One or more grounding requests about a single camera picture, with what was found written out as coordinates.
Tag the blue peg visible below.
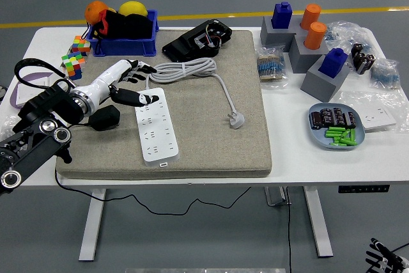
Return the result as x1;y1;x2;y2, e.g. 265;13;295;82
271;1;293;30
318;47;348;79

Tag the large colourful puzzle cube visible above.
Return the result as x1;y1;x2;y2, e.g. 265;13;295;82
61;51;88;81

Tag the black electronic device with wires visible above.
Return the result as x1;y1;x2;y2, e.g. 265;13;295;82
162;19;233;63

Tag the thin black adapter cord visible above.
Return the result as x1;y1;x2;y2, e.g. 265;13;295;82
54;121;253;216

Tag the grey block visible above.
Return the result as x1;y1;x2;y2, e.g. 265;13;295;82
260;15;306;52
288;35;330;74
300;54;351;104

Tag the black power adapter plug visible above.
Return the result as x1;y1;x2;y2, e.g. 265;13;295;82
88;105;121;132

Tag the bag of black capacitors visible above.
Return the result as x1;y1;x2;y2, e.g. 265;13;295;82
350;43;377;75

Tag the small colourful puzzle cube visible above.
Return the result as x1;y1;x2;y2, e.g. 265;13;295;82
70;35;92;57

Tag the large clear plastic bag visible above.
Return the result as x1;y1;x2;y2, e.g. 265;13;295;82
338;89;409;135

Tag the grey-brown fabric mat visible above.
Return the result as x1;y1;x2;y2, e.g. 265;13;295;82
54;29;273;180

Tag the black hanging cable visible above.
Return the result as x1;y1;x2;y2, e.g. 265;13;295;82
285;186;293;273

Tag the black pouch with red trim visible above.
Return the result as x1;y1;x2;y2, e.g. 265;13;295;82
81;9;154;41

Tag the blue plastic bin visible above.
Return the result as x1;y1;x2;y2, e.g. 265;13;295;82
85;9;160;58

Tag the yellow citrus fruit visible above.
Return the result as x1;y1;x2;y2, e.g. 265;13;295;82
118;0;149;18

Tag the white power strip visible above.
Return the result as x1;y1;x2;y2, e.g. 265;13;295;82
134;86;180;169

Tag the white table leg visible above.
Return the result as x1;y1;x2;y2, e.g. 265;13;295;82
78;187;107;262
302;186;335;258

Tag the crumpled clear plastic bag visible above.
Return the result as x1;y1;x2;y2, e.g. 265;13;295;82
324;20;374;55

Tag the orange cylinder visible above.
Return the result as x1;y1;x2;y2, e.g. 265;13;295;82
303;21;327;51
300;3;322;31

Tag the clear bag of striped resistors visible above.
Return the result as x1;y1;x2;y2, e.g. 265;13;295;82
256;45;290;90

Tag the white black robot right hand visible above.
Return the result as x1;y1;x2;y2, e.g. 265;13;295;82
364;237;409;273

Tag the grey power strip cable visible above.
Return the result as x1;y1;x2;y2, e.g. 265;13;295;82
145;57;246;130

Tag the purple plate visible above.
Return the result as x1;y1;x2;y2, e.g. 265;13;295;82
8;72;65;109

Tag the light blue plate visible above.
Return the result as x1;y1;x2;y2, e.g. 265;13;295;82
307;102;366;152

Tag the clear bag of blue resistors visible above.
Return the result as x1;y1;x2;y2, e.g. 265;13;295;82
369;58;401;91

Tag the orange fruit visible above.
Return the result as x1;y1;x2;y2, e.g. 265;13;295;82
84;0;109;26

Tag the black table control panel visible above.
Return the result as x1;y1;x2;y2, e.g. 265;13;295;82
337;184;391;194

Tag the metal bracket under table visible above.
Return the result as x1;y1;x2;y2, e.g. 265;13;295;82
264;186;292;207

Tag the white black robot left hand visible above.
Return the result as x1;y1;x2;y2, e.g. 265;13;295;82
83;58;160;108

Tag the white wall socket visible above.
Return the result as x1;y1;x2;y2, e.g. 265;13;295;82
357;105;397;132

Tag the white wall switch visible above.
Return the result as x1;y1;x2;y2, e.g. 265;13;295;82
15;76;60;107

